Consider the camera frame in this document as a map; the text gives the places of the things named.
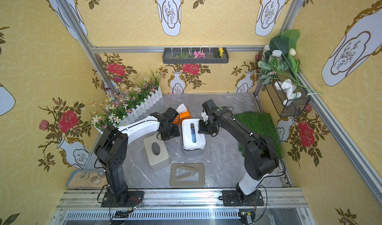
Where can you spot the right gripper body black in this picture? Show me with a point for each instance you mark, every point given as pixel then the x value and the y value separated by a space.
pixel 207 127

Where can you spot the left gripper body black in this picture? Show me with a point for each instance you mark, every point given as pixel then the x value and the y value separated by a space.
pixel 172 116

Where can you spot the blue tissue paper pack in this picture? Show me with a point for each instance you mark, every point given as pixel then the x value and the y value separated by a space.
pixel 193 133

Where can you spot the white tissue box lid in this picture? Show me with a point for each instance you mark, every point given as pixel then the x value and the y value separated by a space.
pixel 187 138

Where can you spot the grey tissue box base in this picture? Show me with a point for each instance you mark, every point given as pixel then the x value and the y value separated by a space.
pixel 193 153

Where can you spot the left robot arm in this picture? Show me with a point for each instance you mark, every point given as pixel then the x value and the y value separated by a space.
pixel 112 147

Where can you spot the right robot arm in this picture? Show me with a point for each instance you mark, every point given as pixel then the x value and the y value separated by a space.
pixel 260 157

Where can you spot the orange tissue pack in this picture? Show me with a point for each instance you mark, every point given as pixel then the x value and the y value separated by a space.
pixel 183 113

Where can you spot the beige tissue box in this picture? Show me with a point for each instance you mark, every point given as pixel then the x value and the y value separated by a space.
pixel 157 154

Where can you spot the green artificial grass mat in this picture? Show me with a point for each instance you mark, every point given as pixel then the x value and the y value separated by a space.
pixel 261 123

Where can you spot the white fence flower planter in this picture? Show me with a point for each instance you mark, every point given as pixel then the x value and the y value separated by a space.
pixel 120 109

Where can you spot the pink artificial flower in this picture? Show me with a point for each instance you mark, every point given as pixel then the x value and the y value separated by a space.
pixel 199 54

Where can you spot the yellow artificial flower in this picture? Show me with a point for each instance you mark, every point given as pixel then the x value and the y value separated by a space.
pixel 221 52

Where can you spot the white cloth in basket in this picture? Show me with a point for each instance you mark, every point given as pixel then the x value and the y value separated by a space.
pixel 289 89

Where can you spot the green artificial leaf plant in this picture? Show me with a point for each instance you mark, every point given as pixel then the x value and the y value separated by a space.
pixel 279 60

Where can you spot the sand tray with stones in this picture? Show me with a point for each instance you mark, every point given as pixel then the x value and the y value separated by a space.
pixel 87 179

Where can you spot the olive green frame tray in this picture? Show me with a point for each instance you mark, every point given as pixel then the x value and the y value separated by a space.
pixel 187 175

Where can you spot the grey wall shelf tray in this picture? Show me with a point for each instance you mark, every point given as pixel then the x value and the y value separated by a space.
pixel 185 55

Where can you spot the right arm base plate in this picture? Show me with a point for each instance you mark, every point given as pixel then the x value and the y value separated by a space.
pixel 233 198

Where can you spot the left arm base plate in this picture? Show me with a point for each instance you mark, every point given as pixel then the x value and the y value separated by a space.
pixel 134 198

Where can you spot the black wire wall basket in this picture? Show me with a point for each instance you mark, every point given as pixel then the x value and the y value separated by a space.
pixel 277 97

